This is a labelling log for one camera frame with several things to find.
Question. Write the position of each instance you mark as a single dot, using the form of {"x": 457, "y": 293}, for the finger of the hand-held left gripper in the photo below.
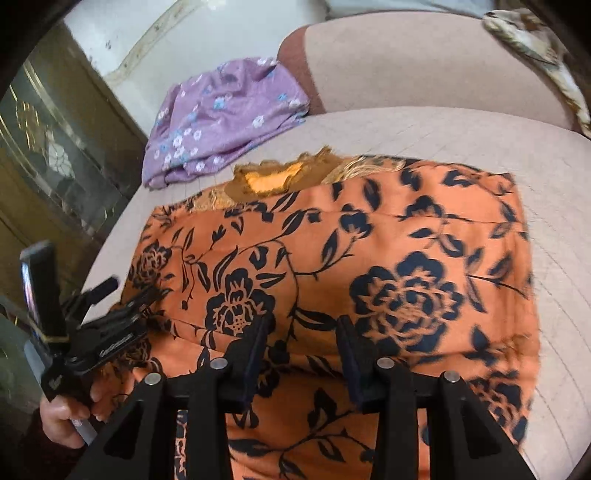
{"x": 102, "y": 288}
{"x": 138, "y": 307}

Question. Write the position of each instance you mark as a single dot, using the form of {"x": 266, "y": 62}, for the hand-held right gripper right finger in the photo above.
{"x": 356, "y": 364}

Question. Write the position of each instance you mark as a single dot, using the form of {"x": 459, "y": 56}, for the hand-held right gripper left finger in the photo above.
{"x": 253, "y": 364}

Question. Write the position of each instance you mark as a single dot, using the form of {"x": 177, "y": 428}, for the purple floral garment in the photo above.
{"x": 221, "y": 115}

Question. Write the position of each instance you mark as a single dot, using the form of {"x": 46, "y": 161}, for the orange black floral garment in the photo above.
{"x": 392, "y": 240}

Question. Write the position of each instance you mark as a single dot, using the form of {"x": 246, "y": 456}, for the pink bolster with brown end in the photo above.
{"x": 415, "y": 64}

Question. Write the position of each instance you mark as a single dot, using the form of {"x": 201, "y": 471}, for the glass panel door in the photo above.
{"x": 55, "y": 138}

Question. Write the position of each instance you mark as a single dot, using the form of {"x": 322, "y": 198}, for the beige patterned cloth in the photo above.
{"x": 531, "y": 41}

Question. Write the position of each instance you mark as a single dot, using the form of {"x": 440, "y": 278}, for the grey pillow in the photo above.
{"x": 392, "y": 5}

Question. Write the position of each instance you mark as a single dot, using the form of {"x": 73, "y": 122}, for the person's left hand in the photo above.
{"x": 60, "y": 422}

